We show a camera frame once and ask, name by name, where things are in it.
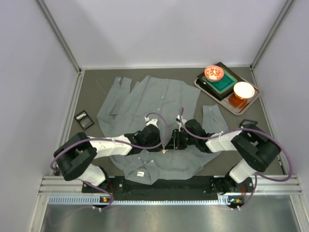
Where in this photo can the black left jewellery box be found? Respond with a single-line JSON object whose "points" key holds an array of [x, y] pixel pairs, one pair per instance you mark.
{"points": [[84, 120]]}

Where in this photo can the red patterned bowl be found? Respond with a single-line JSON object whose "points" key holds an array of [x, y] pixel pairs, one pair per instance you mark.
{"points": [[214, 73]]}

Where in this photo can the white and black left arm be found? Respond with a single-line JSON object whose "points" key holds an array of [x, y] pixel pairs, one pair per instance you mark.
{"points": [[75, 157]]}

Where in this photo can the white and orange cup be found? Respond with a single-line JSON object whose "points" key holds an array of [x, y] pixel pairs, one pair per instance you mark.
{"points": [[244, 90]]}

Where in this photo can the grey button-up shirt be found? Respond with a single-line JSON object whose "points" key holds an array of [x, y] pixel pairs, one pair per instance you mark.
{"points": [[124, 110]]}

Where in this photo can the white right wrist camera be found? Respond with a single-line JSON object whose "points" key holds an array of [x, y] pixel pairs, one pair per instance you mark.
{"points": [[181, 122]]}

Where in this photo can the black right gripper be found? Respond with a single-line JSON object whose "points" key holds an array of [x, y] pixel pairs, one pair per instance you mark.
{"points": [[175, 139]]}

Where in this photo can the black jewellery box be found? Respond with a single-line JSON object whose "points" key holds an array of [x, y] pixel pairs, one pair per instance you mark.
{"points": [[246, 123], [84, 120]]}

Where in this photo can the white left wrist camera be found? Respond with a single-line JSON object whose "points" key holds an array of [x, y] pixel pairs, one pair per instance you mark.
{"points": [[151, 121]]}

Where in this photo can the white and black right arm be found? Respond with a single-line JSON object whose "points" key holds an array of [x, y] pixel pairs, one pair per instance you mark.
{"points": [[256, 149]]}

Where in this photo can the green square dish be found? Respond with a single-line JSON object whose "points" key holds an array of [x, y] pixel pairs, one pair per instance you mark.
{"points": [[224, 85]]}

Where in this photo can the black right jewellery box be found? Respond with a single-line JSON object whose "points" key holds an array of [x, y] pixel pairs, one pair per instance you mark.
{"points": [[246, 123]]}

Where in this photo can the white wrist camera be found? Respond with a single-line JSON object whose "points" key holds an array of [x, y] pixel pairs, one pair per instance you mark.
{"points": [[181, 122], [151, 121]]}

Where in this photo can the black rectangular tray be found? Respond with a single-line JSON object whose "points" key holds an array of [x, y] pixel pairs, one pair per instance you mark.
{"points": [[206, 86]]}

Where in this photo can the brown plastic tray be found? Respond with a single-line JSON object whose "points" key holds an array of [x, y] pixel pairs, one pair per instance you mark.
{"points": [[241, 109]]}

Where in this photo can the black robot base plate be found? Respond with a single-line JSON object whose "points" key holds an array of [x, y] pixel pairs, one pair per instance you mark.
{"points": [[195, 188]]}

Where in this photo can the amber glass dish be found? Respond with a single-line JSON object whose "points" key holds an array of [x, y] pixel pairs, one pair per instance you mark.
{"points": [[237, 101]]}

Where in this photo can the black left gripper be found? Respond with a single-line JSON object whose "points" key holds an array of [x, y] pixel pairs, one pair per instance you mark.
{"points": [[159, 140]]}

